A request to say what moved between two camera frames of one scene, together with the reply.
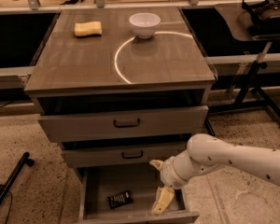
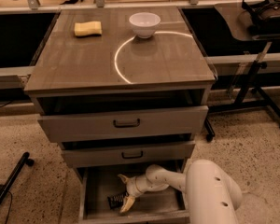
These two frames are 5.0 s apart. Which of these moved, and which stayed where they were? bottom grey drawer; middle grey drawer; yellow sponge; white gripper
Moved: white gripper
Stayed: middle grey drawer; yellow sponge; bottom grey drawer
